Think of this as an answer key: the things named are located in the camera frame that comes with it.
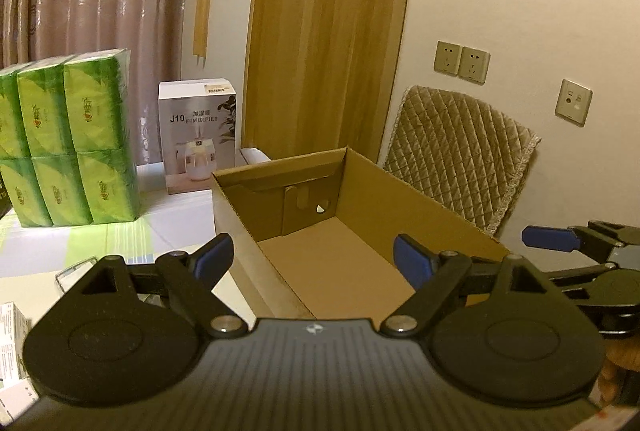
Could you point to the brown cardboard box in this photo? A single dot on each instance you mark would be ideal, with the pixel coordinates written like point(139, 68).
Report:
point(310, 261)

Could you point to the clear plastic packet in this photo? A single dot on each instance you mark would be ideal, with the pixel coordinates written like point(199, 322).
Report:
point(75, 274)

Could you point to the white medicine box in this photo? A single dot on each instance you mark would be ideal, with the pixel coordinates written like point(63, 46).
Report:
point(10, 336)

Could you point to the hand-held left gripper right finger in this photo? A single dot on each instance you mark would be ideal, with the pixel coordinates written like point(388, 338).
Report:
point(412, 258)

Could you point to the person's right hand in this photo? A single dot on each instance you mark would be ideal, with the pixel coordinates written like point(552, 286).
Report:
point(612, 376)

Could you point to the beige data wall socket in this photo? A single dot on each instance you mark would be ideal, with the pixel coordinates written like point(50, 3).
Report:
point(573, 103)

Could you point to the green tissue multipack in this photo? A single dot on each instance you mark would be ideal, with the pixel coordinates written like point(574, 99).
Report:
point(95, 111)

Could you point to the black food box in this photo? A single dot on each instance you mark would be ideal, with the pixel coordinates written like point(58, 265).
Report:
point(3, 201)

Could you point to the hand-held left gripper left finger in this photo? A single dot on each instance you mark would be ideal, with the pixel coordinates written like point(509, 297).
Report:
point(216, 257)

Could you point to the white humidifier box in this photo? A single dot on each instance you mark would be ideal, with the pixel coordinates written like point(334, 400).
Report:
point(197, 136)

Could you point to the wooden door panel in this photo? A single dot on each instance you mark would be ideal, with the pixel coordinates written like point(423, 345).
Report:
point(325, 36)

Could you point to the beige quilted chair cushion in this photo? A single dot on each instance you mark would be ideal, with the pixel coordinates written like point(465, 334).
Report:
point(450, 151)

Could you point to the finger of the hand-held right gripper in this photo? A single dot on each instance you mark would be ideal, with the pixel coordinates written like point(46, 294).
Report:
point(547, 238)
point(580, 278)

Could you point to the white flat box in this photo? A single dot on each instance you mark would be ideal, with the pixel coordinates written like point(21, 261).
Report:
point(252, 156)

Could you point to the checked cloth covered desktop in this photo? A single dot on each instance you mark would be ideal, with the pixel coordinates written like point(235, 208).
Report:
point(165, 221)

